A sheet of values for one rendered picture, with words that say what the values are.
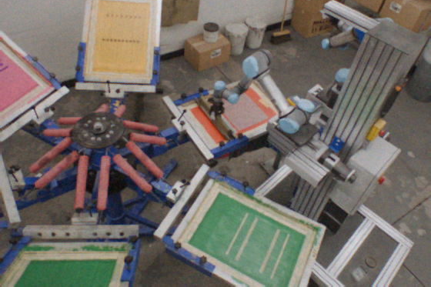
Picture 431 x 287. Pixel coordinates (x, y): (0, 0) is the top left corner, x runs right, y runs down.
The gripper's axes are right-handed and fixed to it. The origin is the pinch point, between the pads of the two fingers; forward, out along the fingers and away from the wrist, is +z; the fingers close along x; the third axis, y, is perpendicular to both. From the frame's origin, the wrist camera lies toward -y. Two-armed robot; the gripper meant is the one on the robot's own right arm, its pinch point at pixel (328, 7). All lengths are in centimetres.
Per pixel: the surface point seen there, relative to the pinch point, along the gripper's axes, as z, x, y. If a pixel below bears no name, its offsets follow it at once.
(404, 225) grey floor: -121, 47, 176
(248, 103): -19, -74, 63
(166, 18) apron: 170, -102, 87
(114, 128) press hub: -53, -177, 13
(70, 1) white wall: 152, -197, 35
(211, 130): -39, -113, 57
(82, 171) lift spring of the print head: -73, -199, 20
